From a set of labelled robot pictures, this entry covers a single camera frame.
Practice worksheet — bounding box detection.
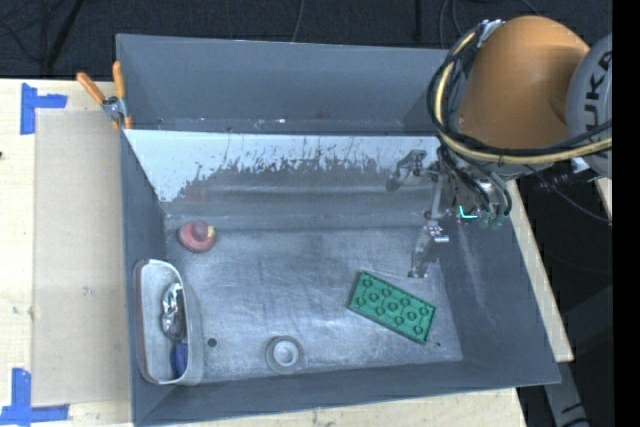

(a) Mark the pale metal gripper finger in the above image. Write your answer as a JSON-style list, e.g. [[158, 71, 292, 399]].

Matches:
[[407, 224, 437, 280], [425, 230, 450, 268]]

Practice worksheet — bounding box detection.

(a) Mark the dark green flat block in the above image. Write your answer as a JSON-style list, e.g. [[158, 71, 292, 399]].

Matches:
[[346, 270, 438, 346]]

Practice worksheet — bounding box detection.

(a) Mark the grey metal bin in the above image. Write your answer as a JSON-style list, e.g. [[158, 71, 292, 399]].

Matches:
[[114, 32, 563, 427]]

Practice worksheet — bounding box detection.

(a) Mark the clear round glass lid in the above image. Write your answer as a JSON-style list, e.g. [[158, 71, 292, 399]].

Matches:
[[264, 335, 304, 373]]

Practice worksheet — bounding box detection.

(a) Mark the red round toy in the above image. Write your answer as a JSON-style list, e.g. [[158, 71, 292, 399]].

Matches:
[[176, 219, 219, 254]]

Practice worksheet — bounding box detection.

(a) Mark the silver crumpled wrapper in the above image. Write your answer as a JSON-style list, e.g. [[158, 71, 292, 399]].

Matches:
[[158, 282, 187, 342]]

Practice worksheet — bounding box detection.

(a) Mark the blue small object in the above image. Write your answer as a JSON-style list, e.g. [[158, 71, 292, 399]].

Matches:
[[170, 341, 190, 379]]

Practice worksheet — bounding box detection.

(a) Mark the pale wood board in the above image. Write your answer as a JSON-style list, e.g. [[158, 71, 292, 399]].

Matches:
[[30, 108, 133, 408]]

